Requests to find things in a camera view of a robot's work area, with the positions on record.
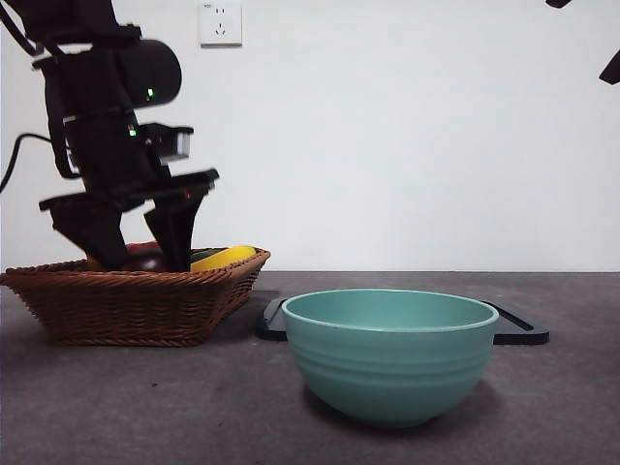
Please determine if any dark purple plum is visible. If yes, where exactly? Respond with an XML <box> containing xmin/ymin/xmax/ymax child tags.
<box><xmin>120</xmin><ymin>251</ymin><xmax>167</xmax><ymax>273</ymax></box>

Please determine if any teal bowl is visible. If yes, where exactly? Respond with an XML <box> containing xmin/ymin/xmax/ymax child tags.
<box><xmin>281</xmin><ymin>288</ymin><xmax>500</xmax><ymax>429</ymax></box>

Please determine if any brown wicker basket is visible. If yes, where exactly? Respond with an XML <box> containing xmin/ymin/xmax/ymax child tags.
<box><xmin>0</xmin><ymin>247</ymin><xmax>271</xmax><ymax>348</ymax></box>

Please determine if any dark rectangular tray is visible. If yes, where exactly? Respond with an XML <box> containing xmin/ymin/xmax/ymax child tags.
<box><xmin>255</xmin><ymin>297</ymin><xmax>551</xmax><ymax>346</ymax></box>

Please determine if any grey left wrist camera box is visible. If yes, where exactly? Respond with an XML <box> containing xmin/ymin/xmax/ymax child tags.
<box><xmin>138</xmin><ymin>123</ymin><xmax>195</xmax><ymax>164</ymax></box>

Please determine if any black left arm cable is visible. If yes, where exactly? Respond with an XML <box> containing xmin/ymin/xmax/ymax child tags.
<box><xmin>0</xmin><ymin>133</ymin><xmax>54</xmax><ymax>195</ymax></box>

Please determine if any white wall socket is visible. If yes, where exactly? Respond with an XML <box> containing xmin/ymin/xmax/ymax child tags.
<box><xmin>200</xmin><ymin>0</ymin><xmax>243</xmax><ymax>48</ymax></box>

